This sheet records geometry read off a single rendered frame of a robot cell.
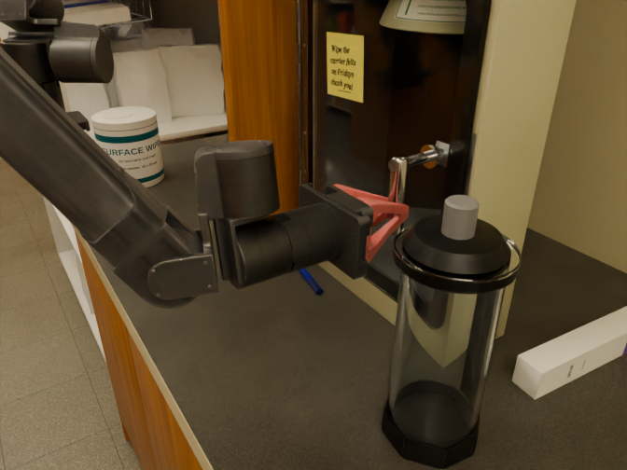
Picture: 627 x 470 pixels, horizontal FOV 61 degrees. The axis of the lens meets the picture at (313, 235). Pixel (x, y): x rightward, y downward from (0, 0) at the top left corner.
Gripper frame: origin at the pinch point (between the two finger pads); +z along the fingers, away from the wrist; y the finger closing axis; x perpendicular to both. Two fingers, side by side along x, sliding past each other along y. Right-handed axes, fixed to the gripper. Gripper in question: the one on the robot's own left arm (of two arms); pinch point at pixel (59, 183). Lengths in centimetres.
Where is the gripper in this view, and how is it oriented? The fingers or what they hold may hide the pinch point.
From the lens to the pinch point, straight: 84.5
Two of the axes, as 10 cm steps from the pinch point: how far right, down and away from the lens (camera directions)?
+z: -0.1, 8.8, 4.7
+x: -5.5, -4.0, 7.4
